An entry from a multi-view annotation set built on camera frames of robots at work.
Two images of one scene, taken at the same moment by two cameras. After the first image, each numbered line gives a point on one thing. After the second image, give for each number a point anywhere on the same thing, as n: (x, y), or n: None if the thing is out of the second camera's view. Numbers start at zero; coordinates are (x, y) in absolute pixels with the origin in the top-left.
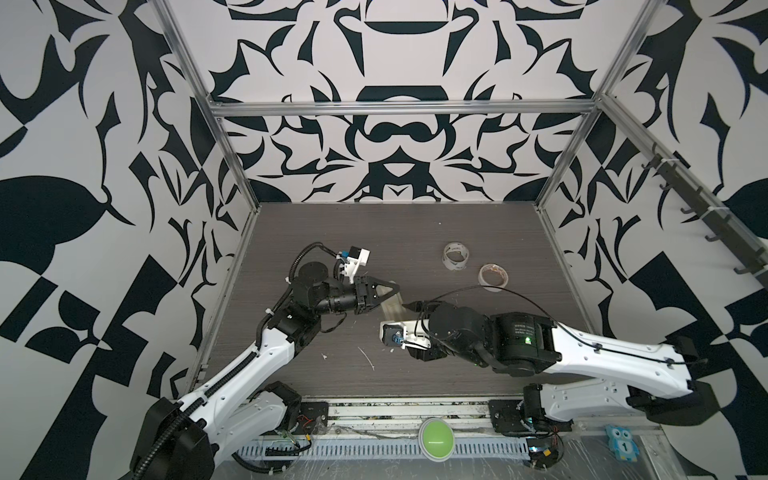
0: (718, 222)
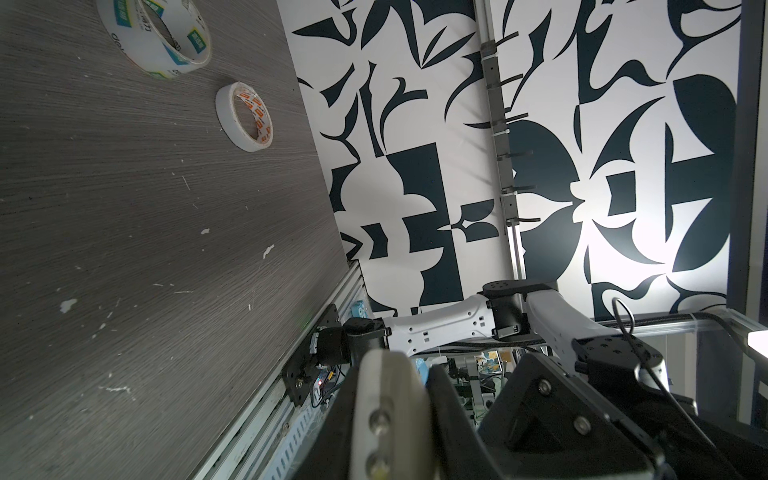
0: (500, 121)
